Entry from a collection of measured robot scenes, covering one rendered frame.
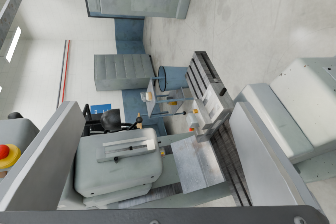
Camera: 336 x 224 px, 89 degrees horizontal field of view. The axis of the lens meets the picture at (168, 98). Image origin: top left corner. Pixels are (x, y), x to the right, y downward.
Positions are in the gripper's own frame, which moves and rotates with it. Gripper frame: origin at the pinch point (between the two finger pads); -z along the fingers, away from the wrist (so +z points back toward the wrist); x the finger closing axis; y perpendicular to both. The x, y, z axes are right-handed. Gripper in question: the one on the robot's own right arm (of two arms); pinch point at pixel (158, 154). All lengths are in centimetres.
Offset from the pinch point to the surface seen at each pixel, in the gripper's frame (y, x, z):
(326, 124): 38, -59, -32
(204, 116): 55, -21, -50
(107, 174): 53, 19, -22
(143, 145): 49, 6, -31
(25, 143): 37, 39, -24
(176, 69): 160, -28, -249
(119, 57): 306, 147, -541
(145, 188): 75, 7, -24
